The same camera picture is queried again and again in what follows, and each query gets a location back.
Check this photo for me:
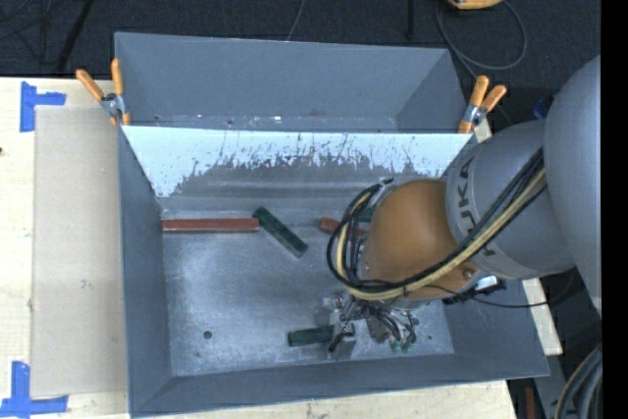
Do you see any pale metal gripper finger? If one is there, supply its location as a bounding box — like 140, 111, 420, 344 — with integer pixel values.
333, 332, 358, 361
315, 303, 342, 329

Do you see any pale cardboard board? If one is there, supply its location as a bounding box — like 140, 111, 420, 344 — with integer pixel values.
29, 105, 131, 401

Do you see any grey metal bin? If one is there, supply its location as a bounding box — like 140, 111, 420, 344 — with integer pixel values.
113, 31, 551, 417

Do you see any dark green flat block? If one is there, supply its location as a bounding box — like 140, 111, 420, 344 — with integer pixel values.
287, 326, 340, 348
252, 205, 310, 259

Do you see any red-brown flat block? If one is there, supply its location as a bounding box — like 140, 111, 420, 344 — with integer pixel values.
161, 217, 261, 235
319, 217, 368, 237

